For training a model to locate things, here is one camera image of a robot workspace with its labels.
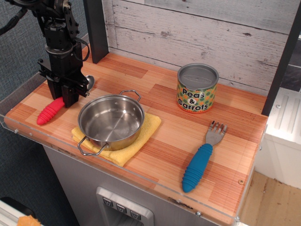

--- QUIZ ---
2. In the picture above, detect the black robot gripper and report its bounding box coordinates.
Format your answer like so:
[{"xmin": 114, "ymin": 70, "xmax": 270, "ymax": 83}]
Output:
[{"xmin": 38, "ymin": 48, "xmax": 88, "ymax": 108}]

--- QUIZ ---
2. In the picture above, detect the red handled metal spoon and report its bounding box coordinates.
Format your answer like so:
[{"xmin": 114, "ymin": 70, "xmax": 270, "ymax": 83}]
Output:
[{"xmin": 36, "ymin": 75, "xmax": 95, "ymax": 125}]

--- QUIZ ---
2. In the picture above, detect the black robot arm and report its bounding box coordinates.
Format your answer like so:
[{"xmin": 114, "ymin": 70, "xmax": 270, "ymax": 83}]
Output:
[{"xmin": 0, "ymin": 0, "xmax": 89, "ymax": 107}]

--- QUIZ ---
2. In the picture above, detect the stainless steel pot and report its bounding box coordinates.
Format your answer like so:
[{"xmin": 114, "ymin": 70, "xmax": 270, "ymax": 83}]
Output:
[{"xmin": 77, "ymin": 90, "xmax": 145, "ymax": 156}]

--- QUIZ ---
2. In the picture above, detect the yellow folded cloth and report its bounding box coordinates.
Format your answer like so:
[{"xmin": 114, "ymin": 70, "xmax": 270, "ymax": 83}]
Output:
[{"xmin": 71, "ymin": 113, "xmax": 161, "ymax": 167}]

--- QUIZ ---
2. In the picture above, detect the grey toy fridge dispenser panel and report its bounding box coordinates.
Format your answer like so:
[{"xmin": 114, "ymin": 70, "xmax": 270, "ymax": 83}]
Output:
[{"xmin": 96, "ymin": 186, "xmax": 155, "ymax": 226}]

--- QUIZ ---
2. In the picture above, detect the orange object bottom left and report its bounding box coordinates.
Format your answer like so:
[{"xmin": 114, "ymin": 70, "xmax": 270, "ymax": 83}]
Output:
[{"xmin": 17, "ymin": 215, "xmax": 42, "ymax": 226}]

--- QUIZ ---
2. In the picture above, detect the peas and carrots can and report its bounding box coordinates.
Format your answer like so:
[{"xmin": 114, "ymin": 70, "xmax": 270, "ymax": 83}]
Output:
[{"xmin": 176, "ymin": 63, "xmax": 219, "ymax": 113}]

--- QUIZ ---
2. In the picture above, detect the white cabinet at right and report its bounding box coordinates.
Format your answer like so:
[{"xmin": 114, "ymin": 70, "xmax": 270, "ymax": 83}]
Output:
[{"xmin": 254, "ymin": 88, "xmax": 301, "ymax": 188}]

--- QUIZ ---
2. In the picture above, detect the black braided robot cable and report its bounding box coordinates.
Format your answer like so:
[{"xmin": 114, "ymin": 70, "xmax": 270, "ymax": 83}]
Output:
[{"xmin": 0, "ymin": 7, "xmax": 30, "ymax": 36}]

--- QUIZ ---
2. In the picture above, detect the dark left vertical post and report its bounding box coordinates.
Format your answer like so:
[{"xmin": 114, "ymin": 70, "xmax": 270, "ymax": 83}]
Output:
[{"xmin": 83, "ymin": 0, "xmax": 109, "ymax": 64}]

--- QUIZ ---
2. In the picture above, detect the dark vertical post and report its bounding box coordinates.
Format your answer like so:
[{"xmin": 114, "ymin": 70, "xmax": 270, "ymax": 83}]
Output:
[
  {"xmin": 261, "ymin": 0, "xmax": 301, "ymax": 116},
  {"xmin": 83, "ymin": 0, "xmax": 109, "ymax": 64}
]

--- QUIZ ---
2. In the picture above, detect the blue handled metal fork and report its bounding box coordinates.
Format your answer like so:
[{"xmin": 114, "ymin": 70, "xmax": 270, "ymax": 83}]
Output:
[{"xmin": 182, "ymin": 121, "xmax": 227, "ymax": 193}]

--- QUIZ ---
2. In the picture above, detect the dark right vertical post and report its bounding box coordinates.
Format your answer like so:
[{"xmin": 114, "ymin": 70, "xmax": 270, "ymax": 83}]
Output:
[{"xmin": 261, "ymin": 0, "xmax": 301, "ymax": 116}]

